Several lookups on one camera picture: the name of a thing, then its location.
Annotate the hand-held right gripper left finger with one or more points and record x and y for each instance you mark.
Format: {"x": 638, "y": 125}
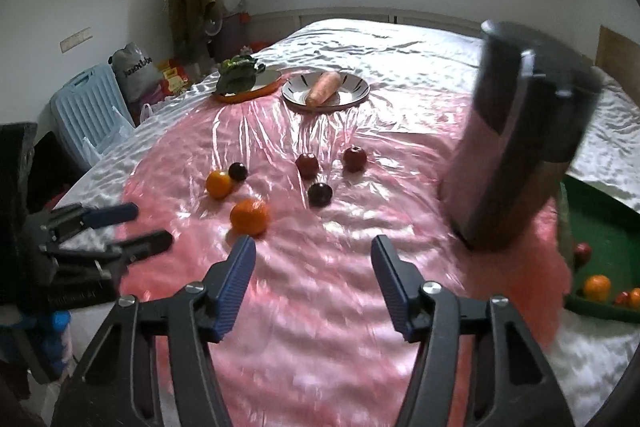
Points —
{"x": 235, "y": 287}

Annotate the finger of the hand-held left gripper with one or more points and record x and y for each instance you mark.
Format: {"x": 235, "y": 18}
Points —
{"x": 145, "y": 246}
{"x": 112, "y": 215}

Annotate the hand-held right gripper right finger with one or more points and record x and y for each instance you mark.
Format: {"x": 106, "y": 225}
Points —
{"x": 392, "y": 287}

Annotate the orange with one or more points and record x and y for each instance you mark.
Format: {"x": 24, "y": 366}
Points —
{"x": 219, "y": 184}
{"x": 634, "y": 298}
{"x": 249, "y": 217}
{"x": 597, "y": 287}

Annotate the dark plum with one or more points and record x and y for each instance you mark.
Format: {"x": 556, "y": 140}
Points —
{"x": 238, "y": 171}
{"x": 320, "y": 194}

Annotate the red apple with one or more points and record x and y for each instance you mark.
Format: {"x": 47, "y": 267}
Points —
{"x": 622, "y": 299}
{"x": 307, "y": 165}
{"x": 581, "y": 253}
{"x": 354, "y": 158}

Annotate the green tray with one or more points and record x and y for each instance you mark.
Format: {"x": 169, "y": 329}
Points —
{"x": 605, "y": 232}

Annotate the person's left hand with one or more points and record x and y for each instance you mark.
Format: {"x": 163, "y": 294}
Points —
{"x": 56, "y": 337}

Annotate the pink plastic sheet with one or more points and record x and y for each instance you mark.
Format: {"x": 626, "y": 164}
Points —
{"x": 325, "y": 257}

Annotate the light blue suitcase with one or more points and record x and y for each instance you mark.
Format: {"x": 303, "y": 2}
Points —
{"x": 90, "y": 112}

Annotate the white plastic bag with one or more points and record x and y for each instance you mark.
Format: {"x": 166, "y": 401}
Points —
{"x": 150, "y": 112}

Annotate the grey printed bag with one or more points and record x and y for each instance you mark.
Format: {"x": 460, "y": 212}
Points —
{"x": 134, "y": 72}

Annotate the yellow red boxes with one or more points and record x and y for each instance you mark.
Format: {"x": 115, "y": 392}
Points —
{"x": 174, "y": 79}

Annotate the green leafy vegetable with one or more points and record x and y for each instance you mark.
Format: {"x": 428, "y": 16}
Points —
{"x": 239, "y": 74}

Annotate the orange plate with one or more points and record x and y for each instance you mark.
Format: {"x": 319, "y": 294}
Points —
{"x": 262, "y": 84}

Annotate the black steel electric kettle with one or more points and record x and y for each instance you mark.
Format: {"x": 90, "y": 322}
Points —
{"x": 520, "y": 132}

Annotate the white striped plate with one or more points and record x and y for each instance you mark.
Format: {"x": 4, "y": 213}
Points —
{"x": 350, "y": 89}

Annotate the carrot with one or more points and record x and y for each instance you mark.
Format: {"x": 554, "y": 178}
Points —
{"x": 324, "y": 89}

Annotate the small white fan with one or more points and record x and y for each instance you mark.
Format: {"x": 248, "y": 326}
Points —
{"x": 212, "y": 27}

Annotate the wooden headboard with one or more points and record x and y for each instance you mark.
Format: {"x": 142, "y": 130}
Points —
{"x": 615, "y": 47}

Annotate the white wall switch strip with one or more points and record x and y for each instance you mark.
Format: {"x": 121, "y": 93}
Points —
{"x": 76, "y": 39}

